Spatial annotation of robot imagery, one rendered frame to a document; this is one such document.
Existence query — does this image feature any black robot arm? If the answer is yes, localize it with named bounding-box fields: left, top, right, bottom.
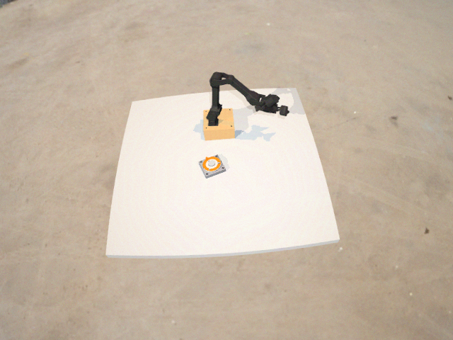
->
left=207, top=72, right=280, bottom=126

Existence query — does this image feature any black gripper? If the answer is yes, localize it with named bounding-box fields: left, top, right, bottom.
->
left=265, top=105, right=289, bottom=116

